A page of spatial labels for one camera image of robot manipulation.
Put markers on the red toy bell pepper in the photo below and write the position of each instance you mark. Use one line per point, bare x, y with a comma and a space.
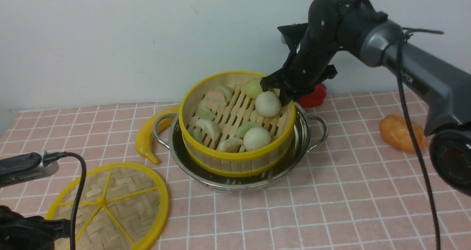
314, 99

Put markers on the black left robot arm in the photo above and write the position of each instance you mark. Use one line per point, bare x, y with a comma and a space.
33, 233

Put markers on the white toy dumpling centre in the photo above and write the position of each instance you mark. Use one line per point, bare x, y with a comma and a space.
209, 127

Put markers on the yellow rimmed woven steamer lid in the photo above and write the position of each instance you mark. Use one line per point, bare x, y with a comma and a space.
124, 206

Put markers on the yellow rimmed bamboo steamer basket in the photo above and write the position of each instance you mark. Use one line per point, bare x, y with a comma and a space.
241, 109

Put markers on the green toy dumpling bottom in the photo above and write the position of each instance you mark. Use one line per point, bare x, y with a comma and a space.
245, 127

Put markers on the pink green toy dumpling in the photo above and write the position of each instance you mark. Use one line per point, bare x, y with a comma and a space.
220, 94

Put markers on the orange toy potato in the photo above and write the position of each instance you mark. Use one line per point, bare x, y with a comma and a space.
393, 130

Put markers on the white toy dumpling bottom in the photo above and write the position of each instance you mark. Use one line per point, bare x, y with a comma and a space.
230, 145

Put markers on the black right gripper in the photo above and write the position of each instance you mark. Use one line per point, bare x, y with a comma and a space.
311, 46

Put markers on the white round toy bun lower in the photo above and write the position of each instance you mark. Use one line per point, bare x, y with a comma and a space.
256, 138

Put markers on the stainless steel two-handled pot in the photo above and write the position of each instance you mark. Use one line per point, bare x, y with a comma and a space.
310, 131

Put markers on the green round toy bun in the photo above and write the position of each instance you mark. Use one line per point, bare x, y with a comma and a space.
252, 88

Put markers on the green toy dumpling left edge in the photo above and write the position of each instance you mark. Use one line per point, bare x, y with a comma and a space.
196, 134

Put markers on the pink checkered tablecloth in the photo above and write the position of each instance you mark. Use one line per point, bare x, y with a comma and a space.
353, 192

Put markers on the yellow toy banana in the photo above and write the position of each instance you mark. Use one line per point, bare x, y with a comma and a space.
144, 137

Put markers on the white toy dumpling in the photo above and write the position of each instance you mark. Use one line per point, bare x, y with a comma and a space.
230, 145
209, 127

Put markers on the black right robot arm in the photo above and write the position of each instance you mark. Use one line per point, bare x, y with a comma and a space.
369, 35

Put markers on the white round toy bun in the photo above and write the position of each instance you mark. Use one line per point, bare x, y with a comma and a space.
267, 104
256, 138

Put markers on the white round toy bun upper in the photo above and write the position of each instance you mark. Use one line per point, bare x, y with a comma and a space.
267, 104

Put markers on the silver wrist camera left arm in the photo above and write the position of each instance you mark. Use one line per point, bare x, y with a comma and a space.
29, 166

